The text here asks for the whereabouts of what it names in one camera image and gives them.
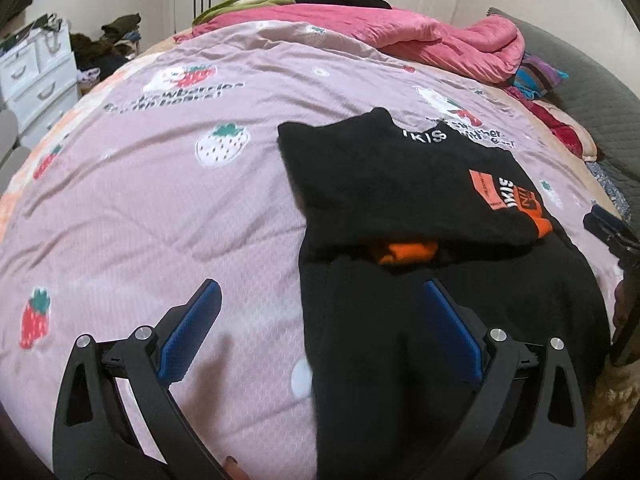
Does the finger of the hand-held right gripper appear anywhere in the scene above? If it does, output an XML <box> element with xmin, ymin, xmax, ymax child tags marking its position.
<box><xmin>582</xmin><ymin>204</ymin><xmax>640</xmax><ymax>263</ymax></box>

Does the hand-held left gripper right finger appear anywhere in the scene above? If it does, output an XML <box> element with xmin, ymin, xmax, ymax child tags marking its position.
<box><xmin>422</xmin><ymin>280</ymin><xmax>586</xmax><ymax>480</ymax></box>

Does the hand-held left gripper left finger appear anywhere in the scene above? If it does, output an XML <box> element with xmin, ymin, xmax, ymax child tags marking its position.
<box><xmin>52</xmin><ymin>278</ymin><xmax>236</xmax><ymax>480</ymax></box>

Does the black t-shirt orange print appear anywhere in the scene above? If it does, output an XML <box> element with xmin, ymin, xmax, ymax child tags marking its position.
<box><xmin>277</xmin><ymin>107</ymin><xmax>613</xmax><ymax>480</ymax></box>

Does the dark clothes pile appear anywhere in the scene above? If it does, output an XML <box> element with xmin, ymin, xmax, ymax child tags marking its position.
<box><xmin>70</xmin><ymin>14</ymin><xmax>143</xmax><ymax>81</ymax></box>

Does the person's left hand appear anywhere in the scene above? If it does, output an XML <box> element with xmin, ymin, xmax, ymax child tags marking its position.
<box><xmin>222</xmin><ymin>455</ymin><xmax>252</xmax><ymax>480</ymax></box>

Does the blue floral cloth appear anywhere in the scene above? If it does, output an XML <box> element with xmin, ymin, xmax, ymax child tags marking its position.
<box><xmin>585</xmin><ymin>160</ymin><xmax>633</xmax><ymax>221</ymax></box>

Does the red fleece blanket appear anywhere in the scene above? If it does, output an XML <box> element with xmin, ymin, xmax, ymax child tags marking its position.
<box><xmin>505</xmin><ymin>85</ymin><xmax>587</xmax><ymax>159</ymax></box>

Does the pink strawberry print bed sheet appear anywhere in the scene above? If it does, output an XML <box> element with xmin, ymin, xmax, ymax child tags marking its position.
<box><xmin>0</xmin><ymin>20</ymin><xmax>626</xmax><ymax>480</ymax></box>

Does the grey quilted headboard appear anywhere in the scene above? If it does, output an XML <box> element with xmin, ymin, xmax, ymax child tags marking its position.
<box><xmin>487</xmin><ymin>7</ymin><xmax>640</xmax><ymax>206</ymax></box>

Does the striped colourful cloth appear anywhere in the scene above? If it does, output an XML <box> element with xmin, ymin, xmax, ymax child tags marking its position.
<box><xmin>510</xmin><ymin>52</ymin><xmax>569</xmax><ymax>98</ymax></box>

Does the grey chair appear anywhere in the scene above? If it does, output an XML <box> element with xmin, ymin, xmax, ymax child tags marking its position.
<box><xmin>0</xmin><ymin>110</ymin><xmax>32</xmax><ymax>181</ymax></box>

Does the pink quilt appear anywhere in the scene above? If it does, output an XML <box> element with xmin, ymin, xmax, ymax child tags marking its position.
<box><xmin>192</xmin><ymin>2</ymin><xmax>526</xmax><ymax>83</ymax></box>

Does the white drawer chest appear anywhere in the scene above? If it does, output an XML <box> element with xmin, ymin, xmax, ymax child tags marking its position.
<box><xmin>0</xmin><ymin>19</ymin><xmax>81</xmax><ymax>136</ymax></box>

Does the green cloth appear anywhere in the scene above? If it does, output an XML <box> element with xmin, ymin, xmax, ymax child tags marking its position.
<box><xmin>192</xmin><ymin>0</ymin><xmax>296</xmax><ymax>26</ymax></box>

